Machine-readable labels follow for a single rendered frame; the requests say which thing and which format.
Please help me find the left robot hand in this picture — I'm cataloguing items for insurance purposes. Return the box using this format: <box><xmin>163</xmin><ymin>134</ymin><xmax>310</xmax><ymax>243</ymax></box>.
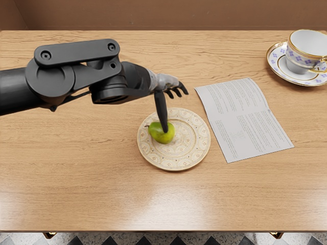
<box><xmin>149</xmin><ymin>72</ymin><xmax>190</xmax><ymax>134</ymax></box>

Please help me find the beige patterned plate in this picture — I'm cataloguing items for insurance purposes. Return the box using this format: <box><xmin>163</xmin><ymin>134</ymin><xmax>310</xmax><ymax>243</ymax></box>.
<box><xmin>137</xmin><ymin>107</ymin><xmax>212</xmax><ymax>172</ymax></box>

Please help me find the green pear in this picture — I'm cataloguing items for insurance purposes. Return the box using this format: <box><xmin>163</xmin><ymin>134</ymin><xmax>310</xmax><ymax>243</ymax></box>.
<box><xmin>144</xmin><ymin>121</ymin><xmax>176</xmax><ymax>145</ymax></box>

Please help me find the open printed booklet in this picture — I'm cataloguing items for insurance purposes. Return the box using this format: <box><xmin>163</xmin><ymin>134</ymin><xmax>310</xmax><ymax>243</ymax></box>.
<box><xmin>194</xmin><ymin>77</ymin><xmax>295</xmax><ymax>164</ymax></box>

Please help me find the white floral teacup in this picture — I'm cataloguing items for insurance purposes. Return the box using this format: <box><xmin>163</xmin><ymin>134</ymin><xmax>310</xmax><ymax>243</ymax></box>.
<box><xmin>285</xmin><ymin>29</ymin><xmax>327</xmax><ymax>75</ymax></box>

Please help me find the white floral saucer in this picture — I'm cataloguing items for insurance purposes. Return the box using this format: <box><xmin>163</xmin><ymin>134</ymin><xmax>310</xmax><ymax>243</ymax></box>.
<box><xmin>266</xmin><ymin>41</ymin><xmax>327</xmax><ymax>87</ymax></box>

